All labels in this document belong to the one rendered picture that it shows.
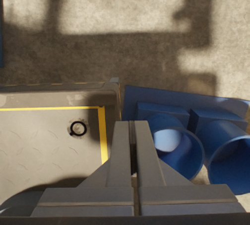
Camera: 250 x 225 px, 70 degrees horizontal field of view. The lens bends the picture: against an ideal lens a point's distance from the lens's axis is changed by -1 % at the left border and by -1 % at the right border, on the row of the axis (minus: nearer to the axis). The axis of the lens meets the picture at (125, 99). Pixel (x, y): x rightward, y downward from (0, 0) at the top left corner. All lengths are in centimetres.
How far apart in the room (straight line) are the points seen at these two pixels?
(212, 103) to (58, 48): 93
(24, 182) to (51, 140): 12
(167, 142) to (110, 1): 80
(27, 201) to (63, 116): 19
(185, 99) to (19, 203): 93
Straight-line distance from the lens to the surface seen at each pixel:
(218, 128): 99
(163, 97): 108
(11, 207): 46
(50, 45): 111
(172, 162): 100
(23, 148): 42
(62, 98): 33
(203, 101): 116
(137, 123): 15
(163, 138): 102
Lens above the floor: 103
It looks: 74 degrees down
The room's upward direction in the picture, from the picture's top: 179 degrees counter-clockwise
